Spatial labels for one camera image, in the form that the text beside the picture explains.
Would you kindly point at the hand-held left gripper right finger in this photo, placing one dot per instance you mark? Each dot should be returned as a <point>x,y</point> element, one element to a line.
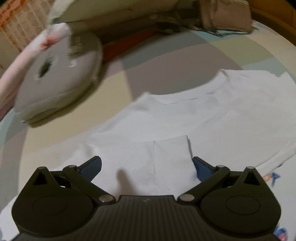
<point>203,170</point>

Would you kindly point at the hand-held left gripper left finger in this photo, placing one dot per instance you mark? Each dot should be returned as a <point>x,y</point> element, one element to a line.
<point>91,168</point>

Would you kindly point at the white printed t-shirt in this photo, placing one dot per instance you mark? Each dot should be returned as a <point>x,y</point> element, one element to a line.
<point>185,111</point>

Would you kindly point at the grey cushion with hole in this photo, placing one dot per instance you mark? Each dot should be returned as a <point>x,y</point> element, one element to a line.
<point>57,78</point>

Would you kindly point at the orange cloth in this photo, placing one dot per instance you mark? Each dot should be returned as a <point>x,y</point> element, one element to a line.
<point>129,45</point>

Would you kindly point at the pink handbag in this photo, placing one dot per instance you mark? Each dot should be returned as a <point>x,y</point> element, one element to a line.
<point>226,16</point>

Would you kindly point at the pale green pillow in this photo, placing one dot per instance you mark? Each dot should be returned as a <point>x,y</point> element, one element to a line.
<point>115,9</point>

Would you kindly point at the orange patterned curtain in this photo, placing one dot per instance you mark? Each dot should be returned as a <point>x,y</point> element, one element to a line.
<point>20,20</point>

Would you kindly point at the wooden headboard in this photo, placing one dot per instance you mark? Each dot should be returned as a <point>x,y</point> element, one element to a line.
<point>277,20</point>

